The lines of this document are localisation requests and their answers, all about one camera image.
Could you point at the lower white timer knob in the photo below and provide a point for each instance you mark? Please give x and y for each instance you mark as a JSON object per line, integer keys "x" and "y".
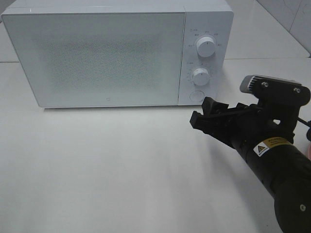
{"x": 200, "y": 76}

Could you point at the upper white power knob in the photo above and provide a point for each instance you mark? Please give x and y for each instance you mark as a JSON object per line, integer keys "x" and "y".
{"x": 206, "y": 46}

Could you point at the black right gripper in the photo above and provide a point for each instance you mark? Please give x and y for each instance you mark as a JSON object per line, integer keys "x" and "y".
{"x": 249, "y": 128}

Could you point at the pink round plate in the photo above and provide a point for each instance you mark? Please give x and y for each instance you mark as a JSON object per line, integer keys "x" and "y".
{"x": 308, "y": 152}

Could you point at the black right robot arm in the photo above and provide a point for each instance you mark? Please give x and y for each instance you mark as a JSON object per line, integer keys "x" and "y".
{"x": 285, "y": 172}

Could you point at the white microwave door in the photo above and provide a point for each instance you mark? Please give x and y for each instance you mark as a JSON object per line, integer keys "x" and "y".
{"x": 95, "y": 60}

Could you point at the white microwave oven body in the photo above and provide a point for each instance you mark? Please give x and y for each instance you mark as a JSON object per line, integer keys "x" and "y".
{"x": 202, "y": 17}

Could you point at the round white door button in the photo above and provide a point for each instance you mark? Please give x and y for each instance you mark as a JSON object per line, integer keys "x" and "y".
{"x": 197, "y": 96}

